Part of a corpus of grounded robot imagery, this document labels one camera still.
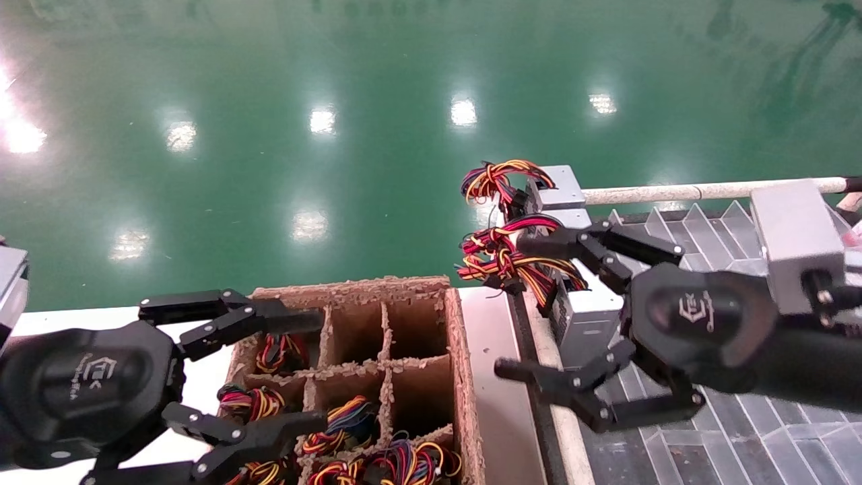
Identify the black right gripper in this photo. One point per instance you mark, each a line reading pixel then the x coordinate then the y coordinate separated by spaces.
pixel 700 323

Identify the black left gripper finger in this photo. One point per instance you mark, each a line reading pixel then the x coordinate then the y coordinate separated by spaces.
pixel 289 318

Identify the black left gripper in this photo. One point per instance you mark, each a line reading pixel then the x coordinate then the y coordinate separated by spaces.
pixel 87 391

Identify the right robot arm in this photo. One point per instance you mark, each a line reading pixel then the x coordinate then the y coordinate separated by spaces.
pixel 821 377

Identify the brown cardboard divider box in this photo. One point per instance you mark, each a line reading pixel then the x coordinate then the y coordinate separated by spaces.
pixel 465 377

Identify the white padded rack pipe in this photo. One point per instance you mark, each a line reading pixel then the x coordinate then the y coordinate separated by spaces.
pixel 852 202
pixel 578 451
pixel 673 193

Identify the clear acrylic divider tray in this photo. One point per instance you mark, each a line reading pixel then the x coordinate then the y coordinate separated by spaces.
pixel 741 444

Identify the white sign with red base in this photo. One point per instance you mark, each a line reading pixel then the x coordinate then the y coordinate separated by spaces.
pixel 856 234

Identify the black pipe joint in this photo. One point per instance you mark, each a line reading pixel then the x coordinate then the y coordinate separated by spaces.
pixel 854 184

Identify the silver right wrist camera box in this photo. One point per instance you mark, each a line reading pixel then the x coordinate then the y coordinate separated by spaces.
pixel 798 242

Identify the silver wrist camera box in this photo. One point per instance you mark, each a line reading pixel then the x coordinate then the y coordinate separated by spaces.
pixel 10 283
pixel 798 242

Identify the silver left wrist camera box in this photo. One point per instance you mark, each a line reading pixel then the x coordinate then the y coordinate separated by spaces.
pixel 10 283

